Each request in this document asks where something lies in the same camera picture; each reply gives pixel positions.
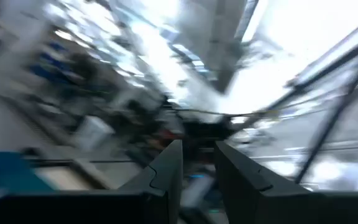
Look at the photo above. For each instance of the black aluminium table frame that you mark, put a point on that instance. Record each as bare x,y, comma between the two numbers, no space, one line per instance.
76,162

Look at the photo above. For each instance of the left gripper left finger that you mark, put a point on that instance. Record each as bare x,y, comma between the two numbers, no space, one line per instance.
166,186

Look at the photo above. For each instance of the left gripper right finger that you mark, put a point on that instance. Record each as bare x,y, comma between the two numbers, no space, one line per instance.
244,193

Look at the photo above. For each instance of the teal plastic bin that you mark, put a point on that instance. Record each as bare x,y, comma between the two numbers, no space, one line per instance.
5,171

